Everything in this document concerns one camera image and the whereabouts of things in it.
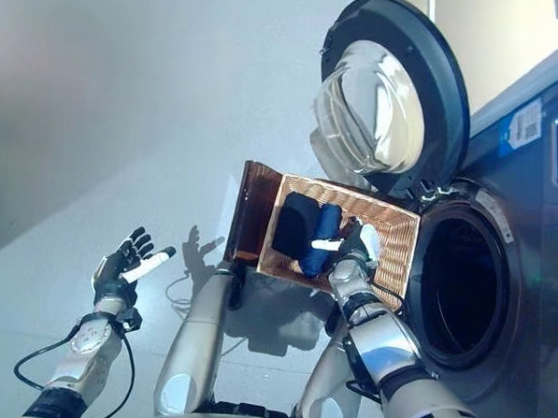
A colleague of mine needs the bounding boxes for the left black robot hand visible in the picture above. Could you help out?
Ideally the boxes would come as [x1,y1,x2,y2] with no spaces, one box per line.
[90,224,179,312]

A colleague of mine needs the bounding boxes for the thin white floor cable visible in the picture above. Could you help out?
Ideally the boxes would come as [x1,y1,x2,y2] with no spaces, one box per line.
[163,267,198,314]
[218,335,250,359]

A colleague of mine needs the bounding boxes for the grey front-load washing machine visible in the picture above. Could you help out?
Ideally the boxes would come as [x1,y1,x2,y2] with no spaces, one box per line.
[389,56,558,418]

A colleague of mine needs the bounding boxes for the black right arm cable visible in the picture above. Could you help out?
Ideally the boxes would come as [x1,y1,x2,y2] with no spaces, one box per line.
[342,280,408,405]

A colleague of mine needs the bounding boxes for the right silver robot leg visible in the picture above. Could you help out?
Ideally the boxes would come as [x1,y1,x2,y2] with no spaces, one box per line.
[293,308,374,418]

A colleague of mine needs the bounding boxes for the glossy brown wooden stool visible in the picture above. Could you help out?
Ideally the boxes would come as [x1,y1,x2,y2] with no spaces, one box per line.
[222,158,283,267]

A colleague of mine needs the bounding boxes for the round glass washing machine door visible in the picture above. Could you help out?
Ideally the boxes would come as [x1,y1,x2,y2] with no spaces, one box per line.
[305,0,479,202]

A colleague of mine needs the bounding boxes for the blue white energy label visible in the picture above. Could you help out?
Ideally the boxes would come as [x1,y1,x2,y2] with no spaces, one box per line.
[496,95,547,152]

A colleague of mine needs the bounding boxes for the black folded garment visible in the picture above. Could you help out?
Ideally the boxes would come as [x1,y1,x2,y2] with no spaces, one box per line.
[270,191,323,259]

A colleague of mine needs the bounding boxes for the silver robot leg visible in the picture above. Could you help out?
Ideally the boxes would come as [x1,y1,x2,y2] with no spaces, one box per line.
[293,308,374,418]
[152,261,248,418]

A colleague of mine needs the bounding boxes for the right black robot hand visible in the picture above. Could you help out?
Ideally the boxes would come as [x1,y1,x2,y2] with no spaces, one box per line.
[308,214,382,271]

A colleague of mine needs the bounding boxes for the blue garment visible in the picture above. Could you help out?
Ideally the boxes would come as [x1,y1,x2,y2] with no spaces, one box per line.
[300,199,346,281]

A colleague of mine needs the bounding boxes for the white counter cabinet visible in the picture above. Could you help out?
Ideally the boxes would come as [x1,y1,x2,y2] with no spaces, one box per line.
[422,0,558,121]

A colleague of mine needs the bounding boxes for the left silver robot leg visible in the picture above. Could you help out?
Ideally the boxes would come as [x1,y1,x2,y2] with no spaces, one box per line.
[152,261,248,418]

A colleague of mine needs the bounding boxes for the rectangular wicker laundry basket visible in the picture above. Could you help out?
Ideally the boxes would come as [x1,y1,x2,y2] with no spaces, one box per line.
[253,171,425,316]

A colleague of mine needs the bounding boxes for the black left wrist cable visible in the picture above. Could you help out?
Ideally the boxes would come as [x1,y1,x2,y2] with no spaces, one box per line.
[9,318,140,418]

